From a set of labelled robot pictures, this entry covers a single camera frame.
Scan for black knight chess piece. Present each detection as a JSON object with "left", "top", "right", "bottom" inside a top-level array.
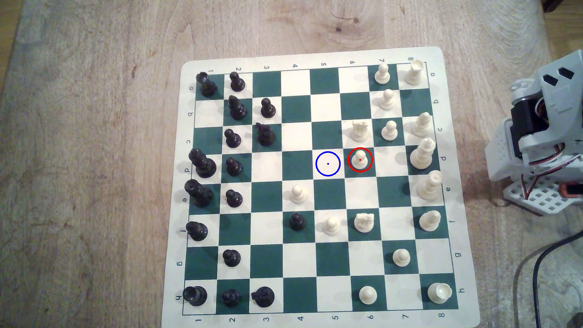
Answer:
[
  {"left": 251, "top": 286, "right": 275, "bottom": 308},
  {"left": 255, "top": 122, "right": 276, "bottom": 147}
]

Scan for green white chess board mat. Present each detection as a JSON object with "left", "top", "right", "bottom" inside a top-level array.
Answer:
[{"left": 162, "top": 46, "right": 481, "bottom": 328}]

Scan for white knight chess piece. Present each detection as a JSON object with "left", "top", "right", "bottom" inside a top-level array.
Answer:
[
  {"left": 354, "top": 212, "right": 375, "bottom": 234},
  {"left": 350, "top": 120, "right": 370, "bottom": 142}
]

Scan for black bishop chess piece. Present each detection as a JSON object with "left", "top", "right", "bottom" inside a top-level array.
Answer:
[
  {"left": 228, "top": 95, "right": 248, "bottom": 121},
  {"left": 186, "top": 221, "right": 209, "bottom": 241}
]

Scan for black queen chess piece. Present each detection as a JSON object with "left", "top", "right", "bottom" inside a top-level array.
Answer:
[{"left": 189, "top": 148, "right": 217, "bottom": 179}]

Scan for black king chess piece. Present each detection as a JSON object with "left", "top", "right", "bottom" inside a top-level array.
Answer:
[{"left": 184, "top": 179, "right": 214, "bottom": 208}]

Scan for black rook chess piece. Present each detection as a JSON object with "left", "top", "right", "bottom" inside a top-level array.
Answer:
[
  {"left": 196, "top": 72, "right": 218, "bottom": 97},
  {"left": 182, "top": 285, "right": 208, "bottom": 307}
]

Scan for white queen chess piece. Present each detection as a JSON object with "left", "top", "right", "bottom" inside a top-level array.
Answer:
[{"left": 410, "top": 138, "right": 437, "bottom": 170}]

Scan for white bishop chess piece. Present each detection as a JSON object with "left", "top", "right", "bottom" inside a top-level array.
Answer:
[
  {"left": 419, "top": 210, "right": 442, "bottom": 232},
  {"left": 412, "top": 112, "right": 432, "bottom": 138}
]

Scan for white king chess piece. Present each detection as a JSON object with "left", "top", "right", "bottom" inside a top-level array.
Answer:
[{"left": 417, "top": 170, "right": 443, "bottom": 201}]

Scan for white rook chess piece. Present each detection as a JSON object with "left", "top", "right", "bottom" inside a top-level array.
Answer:
[
  {"left": 428, "top": 282, "right": 453, "bottom": 305},
  {"left": 404, "top": 61, "right": 424, "bottom": 86}
]

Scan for orange black clamp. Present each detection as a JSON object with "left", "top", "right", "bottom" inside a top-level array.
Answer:
[{"left": 561, "top": 181, "right": 583, "bottom": 199}]

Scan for dark brown object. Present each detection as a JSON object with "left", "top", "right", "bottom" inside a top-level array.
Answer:
[{"left": 541, "top": 0, "right": 583, "bottom": 13}]

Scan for red white servo wires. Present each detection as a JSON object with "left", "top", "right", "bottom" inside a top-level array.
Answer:
[{"left": 519, "top": 145, "right": 571, "bottom": 201}]

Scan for white perforated base plate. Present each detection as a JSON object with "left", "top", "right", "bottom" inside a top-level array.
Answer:
[{"left": 503, "top": 175, "right": 583, "bottom": 216}]

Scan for black cable on table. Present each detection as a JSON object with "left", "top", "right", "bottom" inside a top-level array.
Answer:
[{"left": 532, "top": 231, "right": 583, "bottom": 328}]

